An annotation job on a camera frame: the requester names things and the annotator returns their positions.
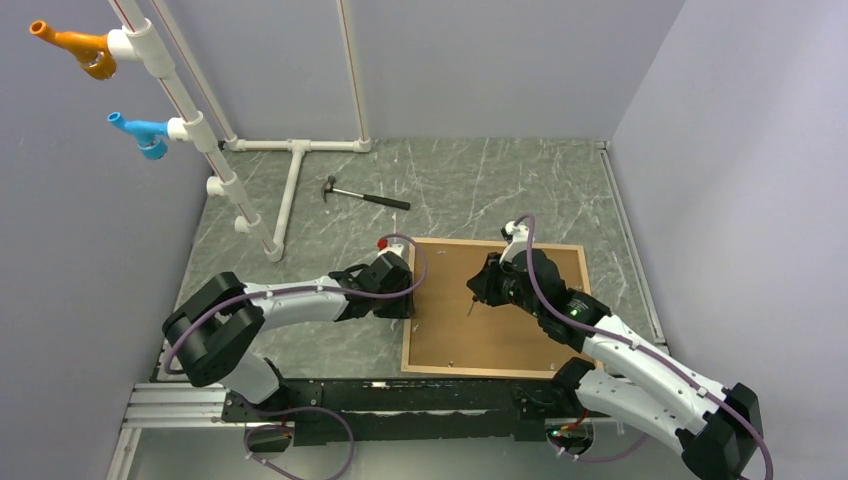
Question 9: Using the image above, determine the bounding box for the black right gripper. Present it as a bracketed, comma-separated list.
[468, 250, 544, 317]

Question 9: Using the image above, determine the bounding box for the yellow handled screwdriver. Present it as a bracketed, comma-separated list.
[466, 296, 478, 317]

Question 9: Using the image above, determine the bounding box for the wooden picture frame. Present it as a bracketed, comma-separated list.
[400, 237, 579, 379]

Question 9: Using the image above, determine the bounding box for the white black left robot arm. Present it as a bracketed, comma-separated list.
[162, 249, 414, 420]

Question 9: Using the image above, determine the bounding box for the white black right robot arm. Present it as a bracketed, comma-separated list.
[467, 250, 775, 479]

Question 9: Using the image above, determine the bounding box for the blue nozzle fitting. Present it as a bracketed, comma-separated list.
[107, 112, 168, 160]

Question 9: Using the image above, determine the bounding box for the white PVC pipe stand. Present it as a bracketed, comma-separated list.
[108, 1, 372, 262]

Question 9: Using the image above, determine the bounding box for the orange nozzle fitting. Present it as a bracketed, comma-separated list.
[29, 20, 117, 81]

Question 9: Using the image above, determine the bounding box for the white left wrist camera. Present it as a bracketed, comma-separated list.
[376, 238, 406, 258]

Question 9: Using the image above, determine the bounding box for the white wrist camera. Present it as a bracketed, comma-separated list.
[501, 221, 530, 248]
[376, 238, 406, 258]

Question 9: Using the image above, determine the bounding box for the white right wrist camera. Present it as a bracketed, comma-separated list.
[501, 221, 530, 248]

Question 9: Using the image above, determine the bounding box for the black handled claw hammer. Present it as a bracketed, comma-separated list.
[321, 175, 411, 211]

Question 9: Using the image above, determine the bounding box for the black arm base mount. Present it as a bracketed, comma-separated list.
[221, 377, 595, 446]

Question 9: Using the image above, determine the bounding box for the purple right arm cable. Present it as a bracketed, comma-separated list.
[510, 213, 775, 480]

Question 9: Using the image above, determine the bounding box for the aluminium rail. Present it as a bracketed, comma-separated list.
[105, 380, 727, 480]

